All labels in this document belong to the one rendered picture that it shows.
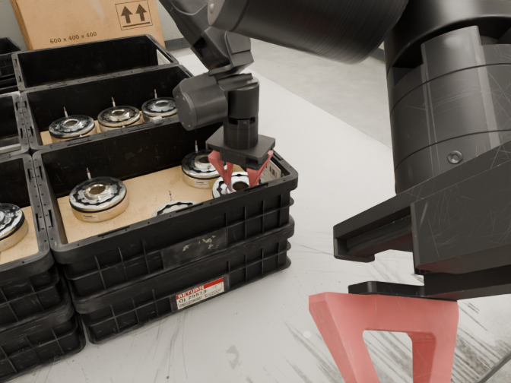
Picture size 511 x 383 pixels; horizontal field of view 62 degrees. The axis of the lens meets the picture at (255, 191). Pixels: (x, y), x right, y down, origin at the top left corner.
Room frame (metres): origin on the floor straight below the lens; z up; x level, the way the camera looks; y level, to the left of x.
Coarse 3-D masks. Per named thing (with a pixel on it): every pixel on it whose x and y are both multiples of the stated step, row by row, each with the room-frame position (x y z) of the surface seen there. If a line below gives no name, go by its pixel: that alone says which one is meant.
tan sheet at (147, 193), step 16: (144, 176) 0.74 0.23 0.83; (160, 176) 0.74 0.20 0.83; (176, 176) 0.74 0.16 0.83; (128, 192) 0.68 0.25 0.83; (144, 192) 0.68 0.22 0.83; (160, 192) 0.68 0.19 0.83; (176, 192) 0.68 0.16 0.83; (192, 192) 0.68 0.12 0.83; (208, 192) 0.68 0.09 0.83; (64, 208) 0.63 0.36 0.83; (128, 208) 0.63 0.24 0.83; (144, 208) 0.63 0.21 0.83; (64, 224) 0.58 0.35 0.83; (80, 224) 0.58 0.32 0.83; (96, 224) 0.58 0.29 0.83; (112, 224) 0.58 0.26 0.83; (128, 224) 0.58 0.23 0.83
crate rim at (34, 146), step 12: (132, 72) 1.06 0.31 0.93; (144, 72) 1.06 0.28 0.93; (60, 84) 0.98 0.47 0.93; (72, 84) 0.98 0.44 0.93; (84, 84) 0.99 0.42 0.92; (24, 96) 0.91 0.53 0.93; (24, 108) 0.85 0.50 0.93; (24, 120) 0.80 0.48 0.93; (168, 120) 0.80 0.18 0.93; (108, 132) 0.74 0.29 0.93; (36, 144) 0.70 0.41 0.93; (48, 144) 0.70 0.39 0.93; (60, 144) 0.70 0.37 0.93
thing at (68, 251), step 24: (72, 144) 0.70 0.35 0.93; (288, 168) 0.62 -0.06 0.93; (48, 192) 0.55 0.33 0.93; (240, 192) 0.55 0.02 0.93; (264, 192) 0.56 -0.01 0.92; (48, 216) 0.49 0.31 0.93; (168, 216) 0.49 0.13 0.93; (192, 216) 0.50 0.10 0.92; (96, 240) 0.44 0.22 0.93; (120, 240) 0.45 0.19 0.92
